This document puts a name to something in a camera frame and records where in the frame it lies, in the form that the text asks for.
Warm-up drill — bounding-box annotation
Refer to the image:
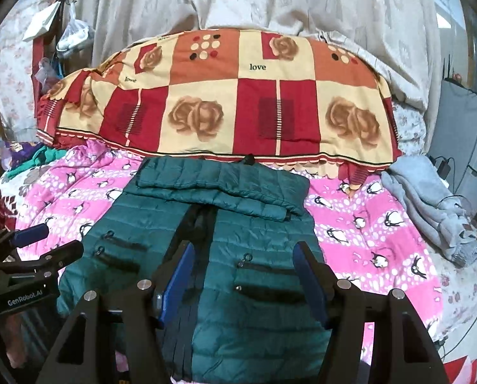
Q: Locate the person's left hand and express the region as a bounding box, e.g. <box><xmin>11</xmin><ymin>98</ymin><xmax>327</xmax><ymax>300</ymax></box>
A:
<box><xmin>0</xmin><ymin>316</ymin><xmax>28</xmax><ymax>369</ymax></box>

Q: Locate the red patterned cloth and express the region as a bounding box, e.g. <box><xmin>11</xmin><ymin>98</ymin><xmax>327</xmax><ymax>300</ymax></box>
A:
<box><xmin>442</xmin><ymin>354</ymin><xmax>477</xmax><ymax>384</ymax></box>

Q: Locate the white paper bag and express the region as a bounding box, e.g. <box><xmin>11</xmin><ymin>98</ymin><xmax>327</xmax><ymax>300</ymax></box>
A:
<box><xmin>23</xmin><ymin>0</ymin><xmax>61</xmax><ymax>43</ymax></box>

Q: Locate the red orange rose quilt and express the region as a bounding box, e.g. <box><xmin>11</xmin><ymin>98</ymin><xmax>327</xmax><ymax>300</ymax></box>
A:
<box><xmin>35</xmin><ymin>28</ymin><xmax>403</xmax><ymax>179</ymax></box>

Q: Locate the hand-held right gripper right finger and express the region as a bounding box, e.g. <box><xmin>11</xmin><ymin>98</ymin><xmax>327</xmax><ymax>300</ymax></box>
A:
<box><xmin>292</xmin><ymin>242</ymin><xmax>451</xmax><ymax>384</ymax></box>

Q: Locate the pink penguin blanket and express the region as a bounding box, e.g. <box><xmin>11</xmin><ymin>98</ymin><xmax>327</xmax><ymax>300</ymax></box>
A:
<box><xmin>20</xmin><ymin>144</ymin><xmax>445</xmax><ymax>384</ymax></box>

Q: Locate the grey sweat garment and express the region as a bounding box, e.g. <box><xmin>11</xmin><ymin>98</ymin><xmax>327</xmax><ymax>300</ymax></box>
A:
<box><xmin>380</xmin><ymin>154</ymin><xmax>477</xmax><ymax>268</ymax></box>

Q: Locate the floral pink curtain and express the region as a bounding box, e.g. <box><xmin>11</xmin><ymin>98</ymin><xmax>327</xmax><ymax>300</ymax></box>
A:
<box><xmin>0</xmin><ymin>4</ymin><xmax>43</xmax><ymax>137</ymax></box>

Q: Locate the red wooden frame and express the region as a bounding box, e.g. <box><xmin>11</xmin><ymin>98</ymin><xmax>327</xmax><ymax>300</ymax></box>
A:
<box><xmin>31</xmin><ymin>36</ymin><xmax>49</xmax><ymax>105</ymax></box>

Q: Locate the black charger adapter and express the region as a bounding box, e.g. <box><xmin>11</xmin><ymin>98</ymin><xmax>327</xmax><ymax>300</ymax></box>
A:
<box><xmin>434</xmin><ymin>156</ymin><xmax>453</xmax><ymax>179</ymax></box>

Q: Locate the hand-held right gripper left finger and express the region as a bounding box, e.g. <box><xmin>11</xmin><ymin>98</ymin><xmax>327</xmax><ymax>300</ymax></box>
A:
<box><xmin>36</xmin><ymin>242</ymin><xmax>197</xmax><ymax>384</ymax></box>

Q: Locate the purple cloth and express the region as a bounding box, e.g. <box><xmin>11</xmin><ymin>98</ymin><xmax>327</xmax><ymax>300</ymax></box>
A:
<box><xmin>3</xmin><ymin>140</ymin><xmax>35</xmax><ymax>161</ymax></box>

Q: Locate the white plastic bag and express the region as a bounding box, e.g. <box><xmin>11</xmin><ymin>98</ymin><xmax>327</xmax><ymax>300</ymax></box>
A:
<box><xmin>55</xmin><ymin>8</ymin><xmax>95</xmax><ymax>52</ymax></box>

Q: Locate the floral bed sheet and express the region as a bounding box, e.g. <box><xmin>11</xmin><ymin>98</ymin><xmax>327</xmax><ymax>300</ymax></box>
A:
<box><xmin>0</xmin><ymin>160</ymin><xmax>477</xmax><ymax>369</ymax></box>

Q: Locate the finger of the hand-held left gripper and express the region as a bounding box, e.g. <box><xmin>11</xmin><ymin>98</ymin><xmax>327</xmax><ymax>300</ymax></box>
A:
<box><xmin>0</xmin><ymin>223</ymin><xmax>50</xmax><ymax>262</ymax></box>
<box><xmin>0</xmin><ymin>240</ymin><xmax>84</xmax><ymax>284</ymax></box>

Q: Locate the green cloth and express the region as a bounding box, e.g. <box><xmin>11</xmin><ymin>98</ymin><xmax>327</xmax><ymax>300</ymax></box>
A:
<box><xmin>4</xmin><ymin>146</ymin><xmax>67</xmax><ymax>180</ymax></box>

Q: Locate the clear plastic bag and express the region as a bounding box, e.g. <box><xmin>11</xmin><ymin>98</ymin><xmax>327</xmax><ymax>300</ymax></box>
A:
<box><xmin>36</xmin><ymin>58</ymin><xmax>61</xmax><ymax>92</ymax></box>

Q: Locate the green puffer jacket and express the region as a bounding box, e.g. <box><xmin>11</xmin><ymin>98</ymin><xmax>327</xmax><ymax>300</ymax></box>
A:
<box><xmin>57</xmin><ymin>154</ymin><xmax>335</xmax><ymax>382</ymax></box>

